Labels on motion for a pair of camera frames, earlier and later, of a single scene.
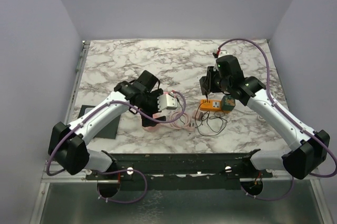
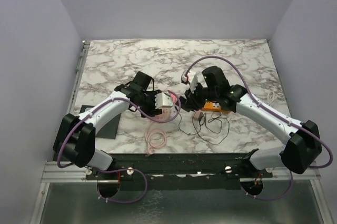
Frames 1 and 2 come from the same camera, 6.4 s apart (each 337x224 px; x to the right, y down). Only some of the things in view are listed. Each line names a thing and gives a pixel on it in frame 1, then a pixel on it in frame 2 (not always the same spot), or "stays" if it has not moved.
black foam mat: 110,132 stays
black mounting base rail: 179,171 stays
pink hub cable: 181,120 to 150,151
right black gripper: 214,89 to 191,99
